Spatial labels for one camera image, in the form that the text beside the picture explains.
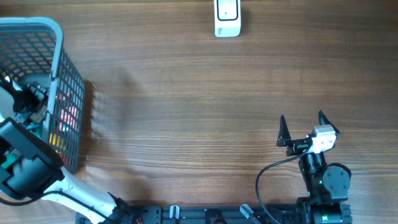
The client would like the green glove package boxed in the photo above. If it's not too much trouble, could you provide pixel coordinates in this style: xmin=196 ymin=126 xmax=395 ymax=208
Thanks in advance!
xmin=1 ymin=123 xmax=42 ymax=169

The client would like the white jar green lid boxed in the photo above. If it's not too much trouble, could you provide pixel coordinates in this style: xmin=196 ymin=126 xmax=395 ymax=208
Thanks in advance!
xmin=29 ymin=106 xmax=47 ymax=123

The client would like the white barcode scanner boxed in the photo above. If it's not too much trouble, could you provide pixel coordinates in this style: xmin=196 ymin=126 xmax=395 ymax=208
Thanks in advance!
xmin=214 ymin=0 xmax=241 ymax=38

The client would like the grey black plastic basket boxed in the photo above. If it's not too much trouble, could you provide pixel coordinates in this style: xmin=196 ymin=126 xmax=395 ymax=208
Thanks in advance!
xmin=1 ymin=17 xmax=86 ymax=173

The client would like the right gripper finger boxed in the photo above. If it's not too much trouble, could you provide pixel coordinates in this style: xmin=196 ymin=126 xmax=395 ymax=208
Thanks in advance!
xmin=276 ymin=115 xmax=292 ymax=147
xmin=318 ymin=110 xmax=340 ymax=135

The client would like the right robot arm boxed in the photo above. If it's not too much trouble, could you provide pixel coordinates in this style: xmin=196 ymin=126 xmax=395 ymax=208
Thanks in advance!
xmin=276 ymin=111 xmax=351 ymax=204

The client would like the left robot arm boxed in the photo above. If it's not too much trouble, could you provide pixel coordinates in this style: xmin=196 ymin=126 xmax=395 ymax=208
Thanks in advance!
xmin=1 ymin=80 xmax=133 ymax=223

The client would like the right camera cable black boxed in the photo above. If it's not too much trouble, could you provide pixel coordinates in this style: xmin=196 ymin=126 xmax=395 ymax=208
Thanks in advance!
xmin=255 ymin=149 xmax=308 ymax=223

